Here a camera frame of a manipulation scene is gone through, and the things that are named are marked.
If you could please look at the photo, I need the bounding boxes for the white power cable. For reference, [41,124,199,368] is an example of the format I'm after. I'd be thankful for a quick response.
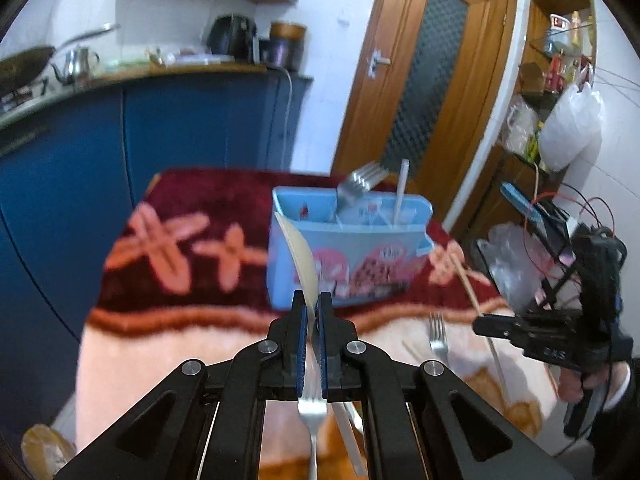
[265,65,297,171]

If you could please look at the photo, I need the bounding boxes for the wooden door with glass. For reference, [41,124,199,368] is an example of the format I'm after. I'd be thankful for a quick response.
[332,0,518,231]

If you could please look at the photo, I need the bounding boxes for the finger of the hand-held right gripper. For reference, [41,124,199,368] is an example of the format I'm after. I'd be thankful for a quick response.
[472,312,527,356]

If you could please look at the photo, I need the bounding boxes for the white stick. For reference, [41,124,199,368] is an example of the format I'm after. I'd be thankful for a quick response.
[392,159,412,226]
[332,402,368,477]

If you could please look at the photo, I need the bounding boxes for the red wires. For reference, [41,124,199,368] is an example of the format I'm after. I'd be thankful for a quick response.
[530,182,616,241]

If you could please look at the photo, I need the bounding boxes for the cardboard box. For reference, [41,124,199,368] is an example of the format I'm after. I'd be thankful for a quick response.
[517,62,548,93]

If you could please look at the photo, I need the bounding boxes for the rice cooker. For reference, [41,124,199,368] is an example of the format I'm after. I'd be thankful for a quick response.
[260,21,307,68]

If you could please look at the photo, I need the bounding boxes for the gas stove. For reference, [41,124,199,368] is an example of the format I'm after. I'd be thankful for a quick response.
[0,77,56,117]

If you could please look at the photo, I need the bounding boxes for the metal wok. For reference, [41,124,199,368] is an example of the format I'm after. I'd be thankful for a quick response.
[0,22,121,100]

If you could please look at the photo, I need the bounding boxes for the red floral blanket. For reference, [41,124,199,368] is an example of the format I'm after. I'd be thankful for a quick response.
[75,169,561,466]

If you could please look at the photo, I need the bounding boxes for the metal fork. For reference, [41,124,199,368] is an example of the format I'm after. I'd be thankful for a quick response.
[429,312,449,361]
[336,160,390,211]
[297,397,328,480]

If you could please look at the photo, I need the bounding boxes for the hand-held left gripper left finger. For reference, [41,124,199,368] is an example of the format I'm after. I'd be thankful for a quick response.
[52,290,309,480]

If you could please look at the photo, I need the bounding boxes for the black air fryer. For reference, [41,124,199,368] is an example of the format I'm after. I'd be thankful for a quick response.
[206,14,261,61]

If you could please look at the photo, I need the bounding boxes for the blue base cabinet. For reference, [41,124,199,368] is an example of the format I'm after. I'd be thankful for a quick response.
[0,71,313,431]

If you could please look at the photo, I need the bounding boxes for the steel kettle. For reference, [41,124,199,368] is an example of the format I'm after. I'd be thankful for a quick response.
[50,46,101,85]

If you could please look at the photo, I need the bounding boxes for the white plastic bag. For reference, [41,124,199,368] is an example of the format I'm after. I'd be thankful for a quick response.
[537,80,606,173]

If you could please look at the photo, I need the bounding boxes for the person's right forearm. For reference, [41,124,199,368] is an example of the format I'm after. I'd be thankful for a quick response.
[592,360,640,480]

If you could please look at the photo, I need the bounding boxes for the clear bag of food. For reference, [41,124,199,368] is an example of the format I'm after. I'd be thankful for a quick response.
[502,97,543,156]

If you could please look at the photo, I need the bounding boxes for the beige spoon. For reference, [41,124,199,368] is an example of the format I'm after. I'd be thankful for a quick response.
[274,211,323,403]

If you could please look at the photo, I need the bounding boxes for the red bottles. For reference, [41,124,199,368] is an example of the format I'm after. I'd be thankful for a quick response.
[545,55,576,93]

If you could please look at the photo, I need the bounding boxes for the wooden shelf niche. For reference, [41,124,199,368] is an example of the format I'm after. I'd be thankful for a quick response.
[450,0,599,251]

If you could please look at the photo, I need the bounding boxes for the metal door handle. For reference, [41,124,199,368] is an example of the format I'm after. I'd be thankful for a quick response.
[367,49,392,78]

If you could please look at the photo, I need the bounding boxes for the person's right hand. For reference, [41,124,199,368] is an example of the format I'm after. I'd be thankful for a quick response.
[559,360,632,403]

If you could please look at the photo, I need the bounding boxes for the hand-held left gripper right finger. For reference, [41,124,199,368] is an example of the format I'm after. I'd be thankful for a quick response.
[316,290,573,480]

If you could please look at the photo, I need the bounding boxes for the clear plastic bag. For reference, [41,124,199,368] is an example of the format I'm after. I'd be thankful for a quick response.
[477,222,546,311]

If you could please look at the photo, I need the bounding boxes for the blue utensil holder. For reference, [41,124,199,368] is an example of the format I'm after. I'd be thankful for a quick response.
[265,186,435,311]

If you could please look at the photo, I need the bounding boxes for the tan round object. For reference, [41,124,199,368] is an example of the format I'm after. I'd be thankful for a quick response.
[20,424,77,480]

